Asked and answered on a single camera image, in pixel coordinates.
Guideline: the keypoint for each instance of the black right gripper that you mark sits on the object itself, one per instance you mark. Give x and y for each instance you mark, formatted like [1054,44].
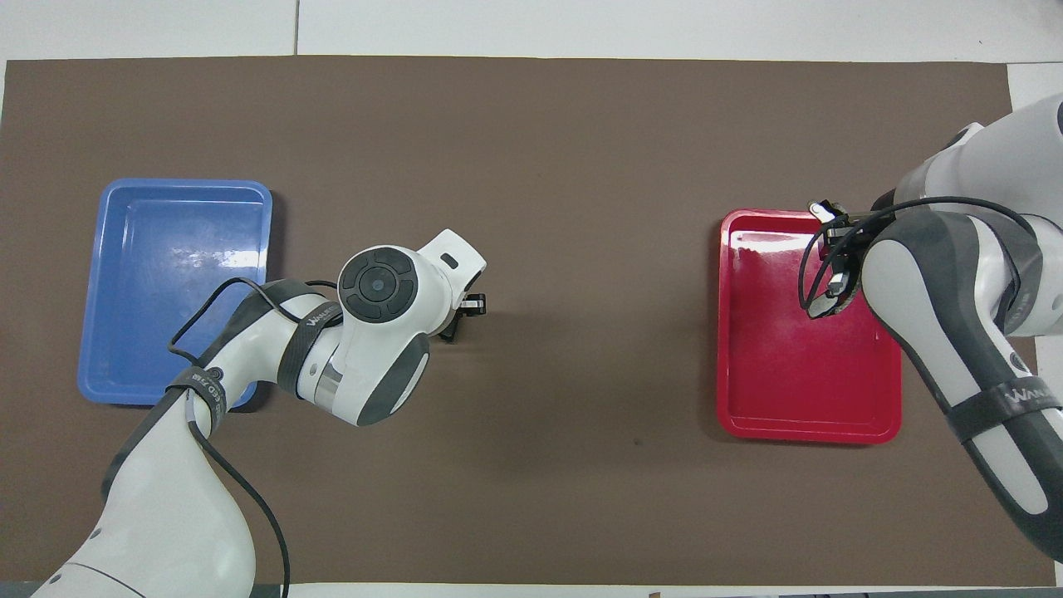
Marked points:
[840,237]

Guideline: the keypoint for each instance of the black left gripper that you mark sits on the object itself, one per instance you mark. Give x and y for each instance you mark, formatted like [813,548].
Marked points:
[453,325]

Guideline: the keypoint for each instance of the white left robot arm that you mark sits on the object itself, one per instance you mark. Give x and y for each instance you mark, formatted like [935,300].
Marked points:
[166,498]

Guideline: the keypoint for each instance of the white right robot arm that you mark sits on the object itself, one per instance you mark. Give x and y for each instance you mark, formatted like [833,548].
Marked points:
[930,291]

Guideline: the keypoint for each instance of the red plastic tray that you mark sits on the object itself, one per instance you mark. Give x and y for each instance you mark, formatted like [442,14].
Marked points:
[789,374]

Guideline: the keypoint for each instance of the brown table mat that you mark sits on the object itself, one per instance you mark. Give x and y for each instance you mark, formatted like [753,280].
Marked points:
[531,124]

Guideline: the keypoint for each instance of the blue plastic tray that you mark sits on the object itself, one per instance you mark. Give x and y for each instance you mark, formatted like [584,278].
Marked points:
[166,249]

